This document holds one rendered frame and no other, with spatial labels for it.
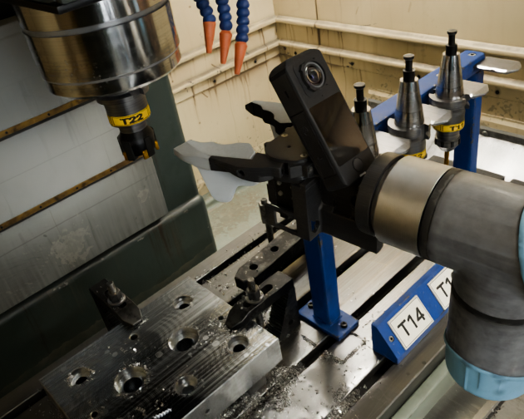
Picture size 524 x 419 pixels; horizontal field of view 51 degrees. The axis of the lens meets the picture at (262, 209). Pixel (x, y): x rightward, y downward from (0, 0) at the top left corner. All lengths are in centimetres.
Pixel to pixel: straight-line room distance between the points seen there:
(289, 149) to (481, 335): 22
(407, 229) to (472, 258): 5
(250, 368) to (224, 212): 109
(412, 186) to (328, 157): 7
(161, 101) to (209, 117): 57
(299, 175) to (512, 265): 18
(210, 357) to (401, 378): 29
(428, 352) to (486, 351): 48
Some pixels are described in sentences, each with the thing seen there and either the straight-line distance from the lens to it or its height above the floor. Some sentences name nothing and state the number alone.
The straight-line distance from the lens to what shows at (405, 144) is 83.
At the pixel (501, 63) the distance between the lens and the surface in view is 109.
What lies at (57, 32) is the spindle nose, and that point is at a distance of 60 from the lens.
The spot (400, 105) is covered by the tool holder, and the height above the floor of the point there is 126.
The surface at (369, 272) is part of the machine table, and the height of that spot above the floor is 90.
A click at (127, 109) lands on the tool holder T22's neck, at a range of 67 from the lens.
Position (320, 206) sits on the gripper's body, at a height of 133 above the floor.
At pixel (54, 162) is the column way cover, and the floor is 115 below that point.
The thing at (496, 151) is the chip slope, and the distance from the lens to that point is 158.
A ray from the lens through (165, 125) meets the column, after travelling 131.
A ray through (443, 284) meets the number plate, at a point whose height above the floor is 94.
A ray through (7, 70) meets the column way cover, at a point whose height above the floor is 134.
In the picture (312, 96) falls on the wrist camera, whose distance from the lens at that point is 45.
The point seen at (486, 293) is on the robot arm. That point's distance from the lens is 43.
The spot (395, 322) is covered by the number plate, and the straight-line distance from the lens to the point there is 92.
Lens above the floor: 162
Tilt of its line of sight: 34 degrees down
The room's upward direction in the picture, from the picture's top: 11 degrees counter-clockwise
